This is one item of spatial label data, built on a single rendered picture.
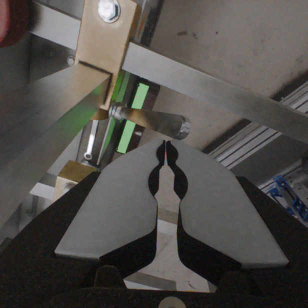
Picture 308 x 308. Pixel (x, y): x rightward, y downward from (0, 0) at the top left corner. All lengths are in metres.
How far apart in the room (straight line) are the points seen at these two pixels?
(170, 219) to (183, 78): 0.25
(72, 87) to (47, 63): 0.38
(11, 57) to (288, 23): 1.08
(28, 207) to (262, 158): 1.01
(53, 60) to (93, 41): 0.30
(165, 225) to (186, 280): 1.90
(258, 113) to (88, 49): 0.21
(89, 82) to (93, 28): 0.07
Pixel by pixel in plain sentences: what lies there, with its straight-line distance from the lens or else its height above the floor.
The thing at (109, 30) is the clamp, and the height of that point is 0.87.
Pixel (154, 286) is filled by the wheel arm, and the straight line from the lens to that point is 0.63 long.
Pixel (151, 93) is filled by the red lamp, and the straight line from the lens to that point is 0.43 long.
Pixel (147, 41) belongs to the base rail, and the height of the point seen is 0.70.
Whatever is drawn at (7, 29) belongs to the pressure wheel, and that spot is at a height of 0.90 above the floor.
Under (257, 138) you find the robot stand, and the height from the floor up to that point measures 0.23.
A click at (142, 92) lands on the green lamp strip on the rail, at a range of 0.43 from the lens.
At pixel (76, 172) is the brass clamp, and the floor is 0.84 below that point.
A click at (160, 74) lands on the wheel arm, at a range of 0.26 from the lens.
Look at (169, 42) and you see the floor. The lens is 1.12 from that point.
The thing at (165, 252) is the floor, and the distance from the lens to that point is 1.96.
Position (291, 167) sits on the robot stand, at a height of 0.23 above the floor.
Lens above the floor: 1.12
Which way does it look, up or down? 60 degrees down
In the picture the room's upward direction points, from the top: 175 degrees counter-clockwise
